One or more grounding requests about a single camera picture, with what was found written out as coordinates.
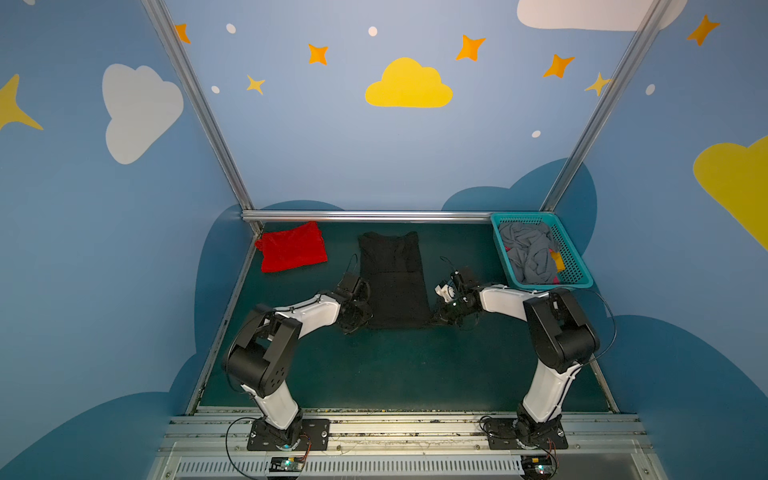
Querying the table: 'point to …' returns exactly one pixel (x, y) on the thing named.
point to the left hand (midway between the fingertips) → (376, 320)
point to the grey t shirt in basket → (528, 246)
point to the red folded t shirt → (292, 248)
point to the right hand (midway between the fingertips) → (430, 318)
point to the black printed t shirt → (393, 280)
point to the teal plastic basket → (575, 275)
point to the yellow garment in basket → (557, 257)
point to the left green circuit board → (286, 464)
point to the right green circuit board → (537, 467)
